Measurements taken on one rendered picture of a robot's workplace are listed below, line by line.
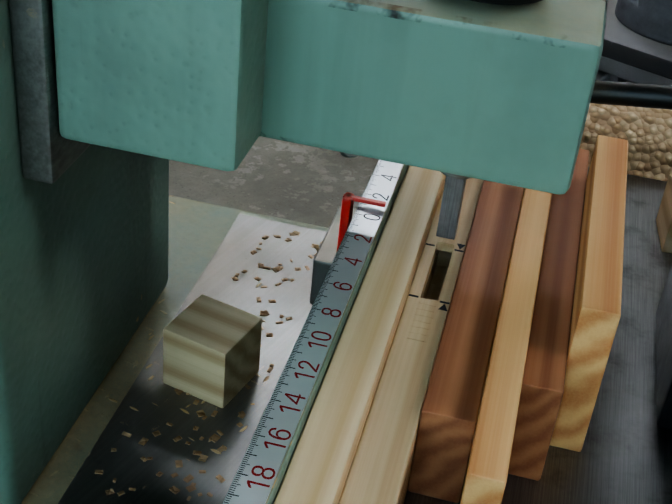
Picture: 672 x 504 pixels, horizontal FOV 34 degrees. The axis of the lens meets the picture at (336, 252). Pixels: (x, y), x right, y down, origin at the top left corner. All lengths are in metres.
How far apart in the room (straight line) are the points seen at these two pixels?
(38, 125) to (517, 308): 0.22
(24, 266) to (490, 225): 0.22
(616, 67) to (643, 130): 0.47
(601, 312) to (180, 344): 0.27
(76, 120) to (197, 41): 0.07
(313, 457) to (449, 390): 0.07
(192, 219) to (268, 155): 1.75
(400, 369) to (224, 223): 0.36
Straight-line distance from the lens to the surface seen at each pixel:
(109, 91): 0.46
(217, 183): 2.43
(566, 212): 0.57
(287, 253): 0.77
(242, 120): 0.45
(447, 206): 0.52
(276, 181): 2.45
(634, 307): 0.60
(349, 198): 0.53
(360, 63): 0.46
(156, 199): 0.67
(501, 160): 0.47
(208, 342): 0.62
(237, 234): 0.79
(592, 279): 0.47
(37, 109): 0.47
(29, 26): 0.46
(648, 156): 0.72
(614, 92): 0.48
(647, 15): 1.18
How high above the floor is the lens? 1.23
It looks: 34 degrees down
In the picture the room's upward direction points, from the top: 6 degrees clockwise
